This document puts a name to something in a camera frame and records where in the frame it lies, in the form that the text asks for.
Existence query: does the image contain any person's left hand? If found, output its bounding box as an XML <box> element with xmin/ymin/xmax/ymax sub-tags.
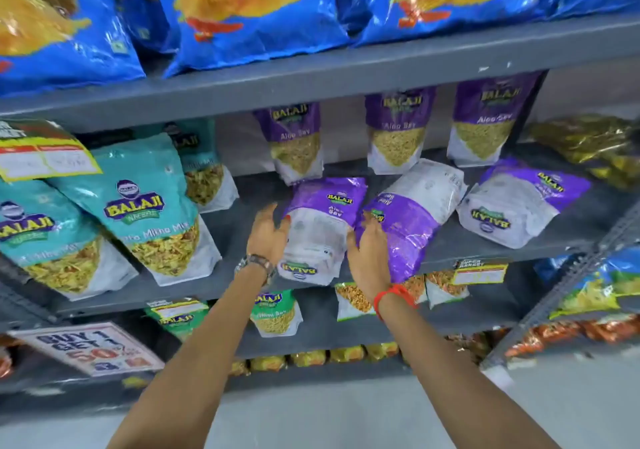
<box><xmin>246</xmin><ymin>204</ymin><xmax>292</xmax><ymax>267</ymax></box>

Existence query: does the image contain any person's right hand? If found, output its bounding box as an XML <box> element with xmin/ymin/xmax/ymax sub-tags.
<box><xmin>346</xmin><ymin>212</ymin><xmax>394</xmax><ymax>301</ymax></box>

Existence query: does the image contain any purple white snack packet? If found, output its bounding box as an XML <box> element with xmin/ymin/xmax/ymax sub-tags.
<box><xmin>456</xmin><ymin>157</ymin><xmax>593</xmax><ymax>250</ymax></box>
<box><xmin>354</xmin><ymin>158</ymin><xmax>469</xmax><ymax>284</ymax></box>
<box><xmin>364</xmin><ymin>87</ymin><xmax>437</xmax><ymax>176</ymax></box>
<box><xmin>446</xmin><ymin>72</ymin><xmax>544</xmax><ymax>168</ymax></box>
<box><xmin>277</xmin><ymin>177</ymin><xmax>369</xmax><ymax>287</ymax></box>
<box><xmin>253</xmin><ymin>103</ymin><xmax>325</xmax><ymax>186</ymax></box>

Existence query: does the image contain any person's right forearm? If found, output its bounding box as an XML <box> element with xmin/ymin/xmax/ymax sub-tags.
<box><xmin>376</xmin><ymin>291</ymin><xmax>562</xmax><ymax>449</ymax></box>

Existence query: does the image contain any person's left forearm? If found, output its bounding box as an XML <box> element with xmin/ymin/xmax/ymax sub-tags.
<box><xmin>107</xmin><ymin>263</ymin><xmax>273</xmax><ymax>449</ymax></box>

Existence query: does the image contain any silver wristwatch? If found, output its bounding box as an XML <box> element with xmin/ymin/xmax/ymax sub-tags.
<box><xmin>234</xmin><ymin>254</ymin><xmax>277</xmax><ymax>286</ymax></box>

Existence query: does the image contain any clear orange lentil snack packet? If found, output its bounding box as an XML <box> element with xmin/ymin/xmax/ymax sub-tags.
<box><xmin>400</xmin><ymin>276</ymin><xmax>427</xmax><ymax>305</ymax></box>
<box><xmin>334</xmin><ymin>282</ymin><xmax>377</xmax><ymax>322</ymax></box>
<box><xmin>425</xmin><ymin>270</ymin><xmax>470</xmax><ymax>310</ymax></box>

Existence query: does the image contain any green snack packet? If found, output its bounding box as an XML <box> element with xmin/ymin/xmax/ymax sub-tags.
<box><xmin>249</xmin><ymin>290</ymin><xmax>304</xmax><ymax>339</ymax></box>
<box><xmin>146</xmin><ymin>311</ymin><xmax>211</xmax><ymax>343</ymax></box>

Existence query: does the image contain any teal snack mix packet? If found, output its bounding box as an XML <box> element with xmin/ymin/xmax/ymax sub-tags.
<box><xmin>47</xmin><ymin>133</ymin><xmax>223</xmax><ymax>287</ymax></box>
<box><xmin>164</xmin><ymin>118</ymin><xmax>240</xmax><ymax>214</ymax></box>
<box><xmin>0</xmin><ymin>178</ymin><xmax>140</xmax><ymax>301</ymax></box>

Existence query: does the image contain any row of yellow snack packets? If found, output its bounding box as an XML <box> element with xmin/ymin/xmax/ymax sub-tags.
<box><xmin>229</xmin><ymin>342</ymin><xmax>401</xmax><ymax>377</ymax></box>

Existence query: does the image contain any grey metal shelving unit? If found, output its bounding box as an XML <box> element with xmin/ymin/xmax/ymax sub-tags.
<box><xmin>0</xmin><ymin>11</ymin><xmax>640</xmax><ymax>410</ymax></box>

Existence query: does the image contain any grey metal side rack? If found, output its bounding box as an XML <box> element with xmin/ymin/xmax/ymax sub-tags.
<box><xmin>479</xmin><ymin>203</ymin><xmax>640</xmax><ymax>370</ymax></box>

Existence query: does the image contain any white promotion sign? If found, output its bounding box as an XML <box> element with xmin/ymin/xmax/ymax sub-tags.
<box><xmin>7</xmin><ymin>322</ymin><xmax>165</xmax><ymax>378</ymax></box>

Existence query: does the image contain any row of orange snack packets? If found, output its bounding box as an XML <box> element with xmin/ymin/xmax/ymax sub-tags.
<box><xmin>504</xmin><ymin>314</ymin><xmax>640</xmax><ymax>360</ymax></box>

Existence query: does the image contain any blue green chips bag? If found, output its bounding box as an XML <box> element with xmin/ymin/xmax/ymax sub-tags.
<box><xmin>534</xmin><ymin>248</ymin><xmax>640</xmax><ymax>321</ymax></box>

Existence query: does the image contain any large yellow shelf price label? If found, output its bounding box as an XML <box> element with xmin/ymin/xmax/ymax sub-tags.
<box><xmin>0</xmin><ymin>118</ymin><xmax>104</xmax><ymax>183</ymax></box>

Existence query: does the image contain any pile of golden snack packets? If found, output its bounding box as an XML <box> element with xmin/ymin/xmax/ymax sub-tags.
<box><xmin>529</xmin><ymin>115</ymin><xmax>640</xmax><ymax>193</ymax></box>

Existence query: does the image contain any red thread bracelet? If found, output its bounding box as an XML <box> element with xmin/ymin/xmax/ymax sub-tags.
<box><xmin>373</xmin><ymin>284</ymin><xmax>418</xmax><ymax>321</ymax></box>

